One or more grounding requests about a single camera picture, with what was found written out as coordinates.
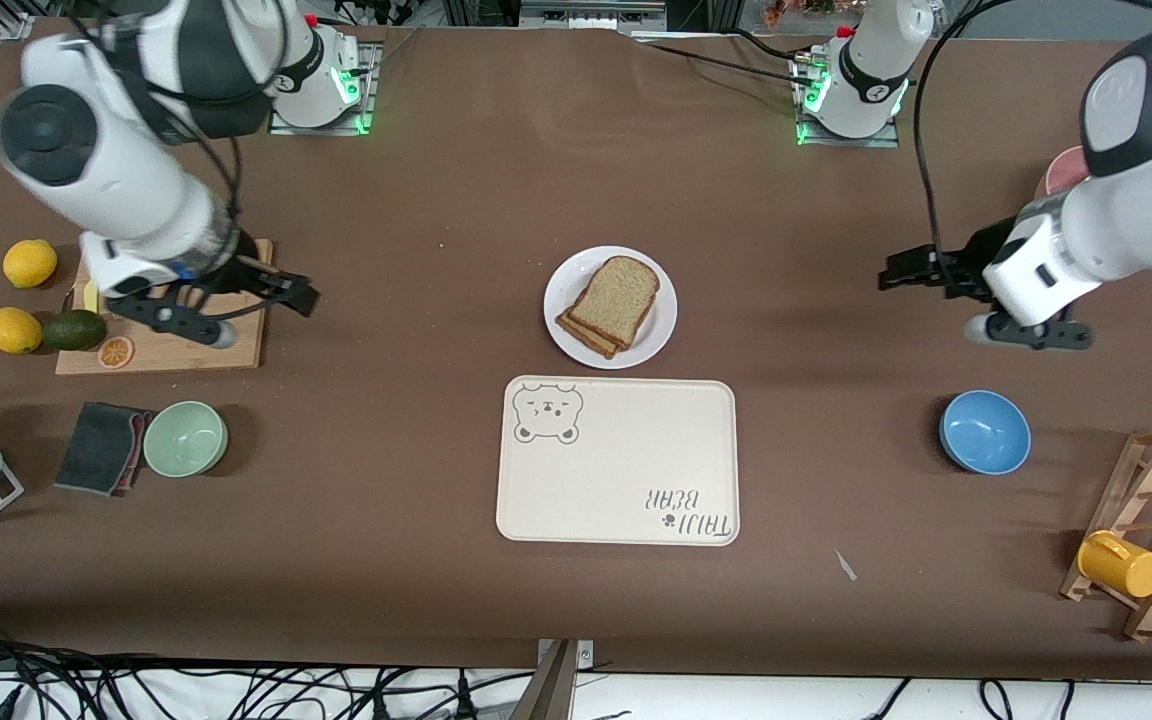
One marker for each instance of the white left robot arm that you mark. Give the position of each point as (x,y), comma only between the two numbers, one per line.
(1136,220)

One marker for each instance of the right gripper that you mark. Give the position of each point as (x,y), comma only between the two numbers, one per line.
(239,268)

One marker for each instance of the aluminium frame corner bracket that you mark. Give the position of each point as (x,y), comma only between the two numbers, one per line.
(16,26)

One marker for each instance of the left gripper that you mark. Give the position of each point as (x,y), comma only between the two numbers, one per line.
(976,262)

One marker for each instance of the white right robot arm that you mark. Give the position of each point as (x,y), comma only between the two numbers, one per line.
(126,180)

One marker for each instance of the cream bear print tray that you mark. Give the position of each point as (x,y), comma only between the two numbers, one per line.
(616,470)

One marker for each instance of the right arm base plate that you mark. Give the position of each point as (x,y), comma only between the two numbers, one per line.
(369,115)

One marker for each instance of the dark green avocado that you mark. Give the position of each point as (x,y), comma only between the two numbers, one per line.
(74,330)

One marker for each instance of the pink bowl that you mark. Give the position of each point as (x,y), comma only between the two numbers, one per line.
(1061,170)

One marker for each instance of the wooden cutting board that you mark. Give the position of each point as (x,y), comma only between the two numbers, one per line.
(236,345)

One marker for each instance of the yellow plastic knife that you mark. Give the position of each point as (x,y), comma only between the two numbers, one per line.
(91,297)

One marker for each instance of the blue bowl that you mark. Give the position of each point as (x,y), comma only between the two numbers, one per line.
(986,432)

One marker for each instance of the white round plate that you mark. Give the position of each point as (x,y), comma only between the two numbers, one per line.
(656,335)

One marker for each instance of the yellow lemon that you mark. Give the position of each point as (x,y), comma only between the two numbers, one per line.
(14,330)
(30,264)

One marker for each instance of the brown bread slice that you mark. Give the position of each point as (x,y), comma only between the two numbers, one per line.
(591,340)
(616,295)

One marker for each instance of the yellow mug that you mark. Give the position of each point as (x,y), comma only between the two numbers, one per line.
(1126,570)

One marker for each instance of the grey metal edge bracket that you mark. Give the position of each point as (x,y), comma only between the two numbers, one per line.
(586,655)

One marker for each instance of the dark grey folded cloth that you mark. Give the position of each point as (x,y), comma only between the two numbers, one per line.
(101,448)

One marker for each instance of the pale green bowl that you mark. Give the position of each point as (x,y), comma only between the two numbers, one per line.
(186,438)

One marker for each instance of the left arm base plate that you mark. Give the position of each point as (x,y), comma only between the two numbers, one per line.
(841,142)

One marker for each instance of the orange slice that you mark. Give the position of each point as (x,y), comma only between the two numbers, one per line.
(116,352)

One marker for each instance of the dark metal post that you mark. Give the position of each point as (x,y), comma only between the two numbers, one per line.
(551,690)

